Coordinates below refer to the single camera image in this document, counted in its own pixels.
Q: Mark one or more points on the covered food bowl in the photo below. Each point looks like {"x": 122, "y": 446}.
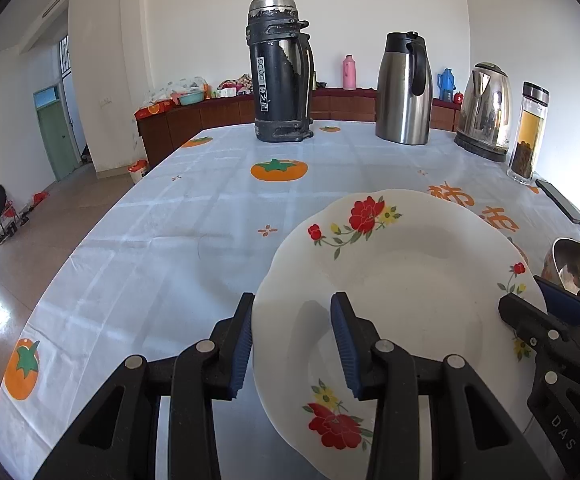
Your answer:
{"x": 175, "y": 87}

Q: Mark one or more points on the black smartphone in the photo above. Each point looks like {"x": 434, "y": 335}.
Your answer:
{"x": 559, "y": 201}

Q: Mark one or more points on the glass tea bottle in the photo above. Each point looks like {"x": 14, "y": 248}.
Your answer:
{"x": 527, "y": 135}

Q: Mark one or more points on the dark wooden cabinet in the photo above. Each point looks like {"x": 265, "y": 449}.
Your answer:
{"x": 190, "y": 125}

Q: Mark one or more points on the orange cardboard box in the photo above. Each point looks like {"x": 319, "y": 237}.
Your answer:
{"x": 155, "y": 109}

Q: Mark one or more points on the blue thermos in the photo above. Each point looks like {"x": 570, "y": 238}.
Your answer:
{"x": 446, "y": 85}

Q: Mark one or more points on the stainless steel electric kettle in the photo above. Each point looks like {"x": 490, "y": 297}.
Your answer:
{"x": 484, "y": 110}

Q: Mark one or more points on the white plate with red flowers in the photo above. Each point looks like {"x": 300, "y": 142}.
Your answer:
{"x": 419, "y": 270}

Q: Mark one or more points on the stainless steel bowl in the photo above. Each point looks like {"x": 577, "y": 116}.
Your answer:
{"x": 569, "y": 260}

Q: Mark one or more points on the white plastic bucket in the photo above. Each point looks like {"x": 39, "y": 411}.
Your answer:
{"x": 138, "y": 171}

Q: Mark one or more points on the floral cloth bundle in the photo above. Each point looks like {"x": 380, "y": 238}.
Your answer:
{"x": 235, "y": 84}

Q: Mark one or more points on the red plastic bag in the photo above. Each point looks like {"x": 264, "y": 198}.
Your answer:
{"x": 40, "y": 196}

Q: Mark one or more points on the barred window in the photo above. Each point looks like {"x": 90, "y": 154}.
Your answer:
{"x": 65, "y": 57}

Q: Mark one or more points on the black vacuum flask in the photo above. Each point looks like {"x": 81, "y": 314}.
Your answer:
{"x": 275, "y": 85}

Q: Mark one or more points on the stainless steel thermal carafe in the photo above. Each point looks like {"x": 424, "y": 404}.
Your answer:
{"x": 399, "y": 95}

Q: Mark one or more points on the green door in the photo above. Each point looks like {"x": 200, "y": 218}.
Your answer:
{"x": 57, "y": 140}

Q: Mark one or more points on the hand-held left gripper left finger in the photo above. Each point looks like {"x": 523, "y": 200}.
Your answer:
{"x": 242, "y": 350}

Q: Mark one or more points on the teal basin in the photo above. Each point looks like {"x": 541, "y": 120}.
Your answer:
{"x": 191, "y": 98}

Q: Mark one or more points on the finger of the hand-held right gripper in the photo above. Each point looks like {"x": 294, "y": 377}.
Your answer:
{"x": 524, "y": 317}
{"x": 562, "y": 305}

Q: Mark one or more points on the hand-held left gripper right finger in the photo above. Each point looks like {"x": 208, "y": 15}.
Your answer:
{"x": 349, "y": 345}

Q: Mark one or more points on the pink thermos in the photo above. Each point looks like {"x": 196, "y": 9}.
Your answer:
{"x": 348, "y": 72}

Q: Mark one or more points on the white tablecloth with orange fruit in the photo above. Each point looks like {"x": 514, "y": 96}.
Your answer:
{"x": 170, "y": 240}

